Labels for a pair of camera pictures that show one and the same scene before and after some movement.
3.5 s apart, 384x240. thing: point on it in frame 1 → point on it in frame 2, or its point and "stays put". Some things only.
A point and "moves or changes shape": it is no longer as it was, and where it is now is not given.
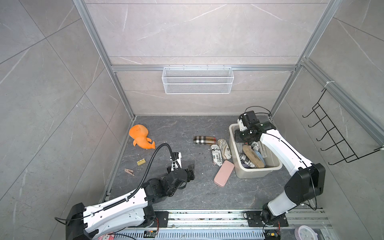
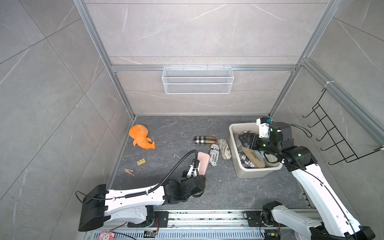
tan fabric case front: x=254 y=158 stays put
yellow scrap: x=141 y=162 stays put
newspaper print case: x=217 y=155 moves or changes shape
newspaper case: x=244 y=159 stays put
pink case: x=224 y=173 → x=204 y=159
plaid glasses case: x=203 y=140 stays put
